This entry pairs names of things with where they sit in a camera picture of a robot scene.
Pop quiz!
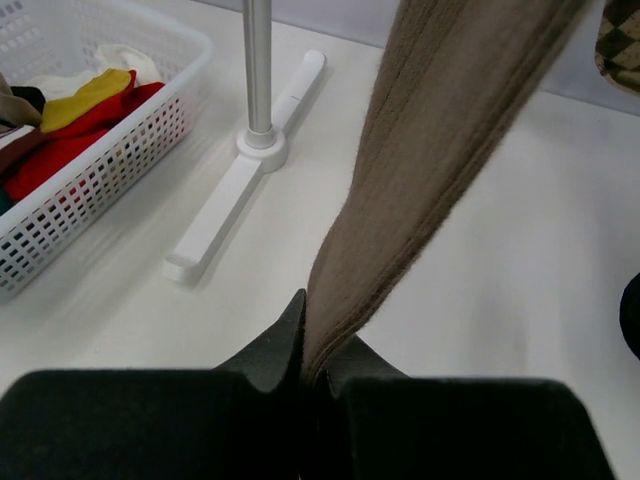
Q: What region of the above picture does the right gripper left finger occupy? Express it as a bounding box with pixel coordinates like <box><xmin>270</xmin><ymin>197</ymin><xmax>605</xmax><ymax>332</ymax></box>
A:
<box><xmin>1</xmin><ymin>290</ymin><xmax>307</xmax><ymax>479</ymax></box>

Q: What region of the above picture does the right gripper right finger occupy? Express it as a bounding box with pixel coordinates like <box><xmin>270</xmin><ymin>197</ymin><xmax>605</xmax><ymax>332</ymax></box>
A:
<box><xmin>319</xmin><ymin>337</ymin><xmax>614</xmax><ymax>479</ymax></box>

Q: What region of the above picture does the black white-striped sock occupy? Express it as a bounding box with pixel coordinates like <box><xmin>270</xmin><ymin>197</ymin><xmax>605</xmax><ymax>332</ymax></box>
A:
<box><xmin>619</xmin><ymin>274</ymin><xmax>640</xmax><ymax>359</ymax></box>

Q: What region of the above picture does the tan striped sock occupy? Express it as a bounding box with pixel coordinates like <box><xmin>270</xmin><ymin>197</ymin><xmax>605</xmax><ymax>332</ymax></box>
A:
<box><xmin>1</xmin><ymin>76</ymin><xmax>46</xmax><ymax>135</ymax></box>
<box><xmin>300</xmin><ymin>1</ymin><xmax>589</xmax><ymax>387</ymax></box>

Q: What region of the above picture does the metal clothes rack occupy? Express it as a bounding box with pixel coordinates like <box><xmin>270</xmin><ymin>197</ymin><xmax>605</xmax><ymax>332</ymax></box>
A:
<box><xmin>163</xmin><ymin>1</ymin><xmax>326</xmax><ymax>284</ymax></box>

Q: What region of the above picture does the red sock in basket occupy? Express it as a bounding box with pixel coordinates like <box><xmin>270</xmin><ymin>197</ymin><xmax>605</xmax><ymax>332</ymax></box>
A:
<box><xmin>1</xmin><ymin>82</ymin><xmax>164</xmax><ymax>203</ymax></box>

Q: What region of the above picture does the yellow sock in basket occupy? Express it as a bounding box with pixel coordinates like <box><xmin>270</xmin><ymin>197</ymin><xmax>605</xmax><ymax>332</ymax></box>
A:
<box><xmin>40</xmin><ymin>68</ymin><xmax>137</xmax><ymax>133</ymax></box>

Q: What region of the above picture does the white sock in basket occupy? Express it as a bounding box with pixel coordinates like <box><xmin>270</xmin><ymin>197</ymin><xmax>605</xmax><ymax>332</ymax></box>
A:
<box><xmin>26</xmin><ymin>44</ymin><xmax>162</xmax><ymax>89</ymax></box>

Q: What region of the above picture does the white plastic laundry basket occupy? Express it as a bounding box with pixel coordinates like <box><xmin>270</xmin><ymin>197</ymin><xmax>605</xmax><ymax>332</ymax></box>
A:
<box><xmin>1</xmin><ymin>1</ymin><xmax>213</xmax><ymax>302</ymax></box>

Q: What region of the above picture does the brown argyle sock short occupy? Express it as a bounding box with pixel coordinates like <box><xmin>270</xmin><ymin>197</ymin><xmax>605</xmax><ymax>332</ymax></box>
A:
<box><xmin>595</xmin><ymin>0</ymin><xmax>639</xmax><ymax>95</ymax></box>

